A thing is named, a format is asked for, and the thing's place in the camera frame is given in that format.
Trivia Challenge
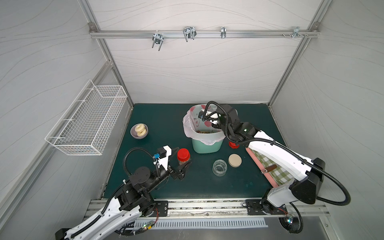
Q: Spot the red jar lid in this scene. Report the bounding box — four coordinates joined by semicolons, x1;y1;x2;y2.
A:
229;142;240;149

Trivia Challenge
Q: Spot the beige lid glass peanut jar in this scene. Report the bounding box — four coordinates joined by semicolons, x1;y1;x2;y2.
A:
213;160;228;177

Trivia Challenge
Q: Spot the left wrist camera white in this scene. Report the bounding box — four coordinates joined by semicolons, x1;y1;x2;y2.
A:
154;146;172;171

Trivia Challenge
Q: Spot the white wire basket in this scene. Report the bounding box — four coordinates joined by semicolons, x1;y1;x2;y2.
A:
45;80;127;156

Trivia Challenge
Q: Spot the pink tray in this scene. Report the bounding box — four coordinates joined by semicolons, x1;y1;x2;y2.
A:
245;146;296;189

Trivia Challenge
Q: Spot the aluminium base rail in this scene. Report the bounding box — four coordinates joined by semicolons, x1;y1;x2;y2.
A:
83;198;330;220

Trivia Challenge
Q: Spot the small metal ring clamp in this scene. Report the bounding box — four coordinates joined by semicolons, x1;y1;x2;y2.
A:
221;27;227;39

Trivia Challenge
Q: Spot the metal hook clamp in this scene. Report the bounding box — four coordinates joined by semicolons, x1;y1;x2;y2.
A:
183;26;197;42

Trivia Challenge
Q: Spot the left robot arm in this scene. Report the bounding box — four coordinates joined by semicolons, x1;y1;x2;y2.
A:
55;146;192;240

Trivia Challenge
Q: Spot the green checkered cloth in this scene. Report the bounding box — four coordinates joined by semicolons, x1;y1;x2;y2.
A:
251;149;296;186

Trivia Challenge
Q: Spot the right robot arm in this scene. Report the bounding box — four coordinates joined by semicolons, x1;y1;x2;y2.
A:
198;101;352;215

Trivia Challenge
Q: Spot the aluminium crossbar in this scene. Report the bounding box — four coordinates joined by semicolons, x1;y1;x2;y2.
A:
90;29;321;39

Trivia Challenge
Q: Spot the metal u-bolt clamp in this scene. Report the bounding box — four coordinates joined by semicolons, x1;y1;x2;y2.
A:
152;33;164;51

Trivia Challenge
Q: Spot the grey bowl with buns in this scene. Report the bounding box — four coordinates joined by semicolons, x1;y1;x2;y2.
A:
130;123;149;140

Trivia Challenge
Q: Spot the white vent strip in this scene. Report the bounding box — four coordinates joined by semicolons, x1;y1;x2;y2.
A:
153;218;269;230

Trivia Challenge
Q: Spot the metal bracket clamp right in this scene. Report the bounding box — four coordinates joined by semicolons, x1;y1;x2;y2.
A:
282;27;309;39

